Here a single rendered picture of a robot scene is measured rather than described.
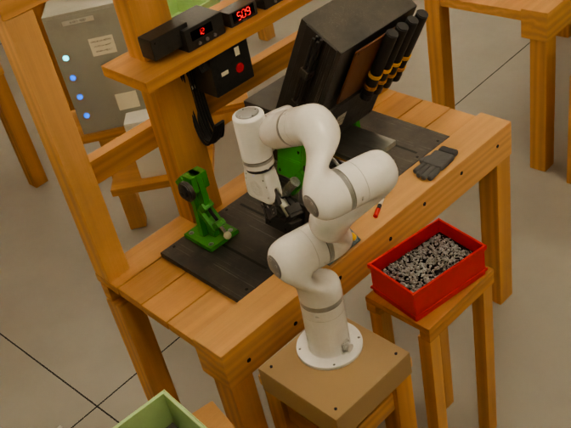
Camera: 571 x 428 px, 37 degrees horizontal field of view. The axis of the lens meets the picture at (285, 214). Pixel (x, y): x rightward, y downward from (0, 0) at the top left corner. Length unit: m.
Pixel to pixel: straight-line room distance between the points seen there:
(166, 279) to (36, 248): 2.06
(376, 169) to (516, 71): 3.78
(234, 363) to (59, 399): 1.50
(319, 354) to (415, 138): 1.19
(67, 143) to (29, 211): 2.55
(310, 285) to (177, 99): 0.97
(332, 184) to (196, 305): 1.09
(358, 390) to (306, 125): 0.80
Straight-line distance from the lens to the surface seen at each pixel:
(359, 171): 1.80
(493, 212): 3.52
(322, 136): 1.81
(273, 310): 2.62
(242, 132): 2.15
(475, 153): 3.19
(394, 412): 2.60
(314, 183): 1.76
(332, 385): 2.32
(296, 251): 2.10
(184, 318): 2.71
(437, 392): 2.85
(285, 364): 2.40
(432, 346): 2.69
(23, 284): 4.64
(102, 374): 3.94
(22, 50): 2.53
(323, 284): 2.21
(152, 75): 2.66
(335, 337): 2.33
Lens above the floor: 2.67
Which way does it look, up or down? 36 degrees down
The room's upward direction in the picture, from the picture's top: 12 degrees counter-clockwise
